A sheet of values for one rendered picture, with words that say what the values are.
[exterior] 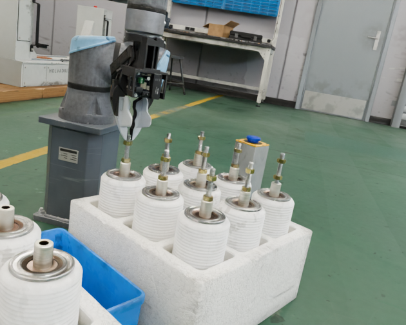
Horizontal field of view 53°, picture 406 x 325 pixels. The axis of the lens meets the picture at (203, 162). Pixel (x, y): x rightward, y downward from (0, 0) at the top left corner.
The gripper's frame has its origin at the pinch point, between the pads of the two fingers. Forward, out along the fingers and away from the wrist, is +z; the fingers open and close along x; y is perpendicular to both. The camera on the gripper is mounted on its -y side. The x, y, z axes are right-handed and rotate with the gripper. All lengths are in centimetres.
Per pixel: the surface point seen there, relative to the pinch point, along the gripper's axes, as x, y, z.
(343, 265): 65, 18, 34
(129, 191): -0.7, 5.2, 11.1
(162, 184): 2.1, 13.1, 7.0
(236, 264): 9.2, 30.1, 16.4
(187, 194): 9.7, 11.2, 10.3
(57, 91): 63, -263, 30
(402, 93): 483, -207, -10
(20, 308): -27.8, 34.6, 12.2
